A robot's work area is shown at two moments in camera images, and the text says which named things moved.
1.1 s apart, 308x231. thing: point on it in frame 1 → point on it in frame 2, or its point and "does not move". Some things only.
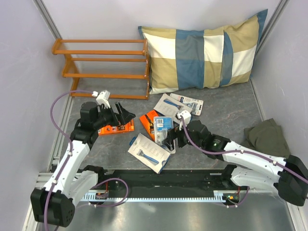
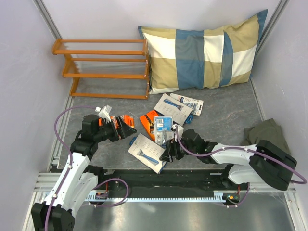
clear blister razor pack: x=161 y=124 does not move
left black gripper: x=123 y=115 → x=124 y=131
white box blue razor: x=148 y=153 does not move
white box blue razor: x=170 y=107 does not move
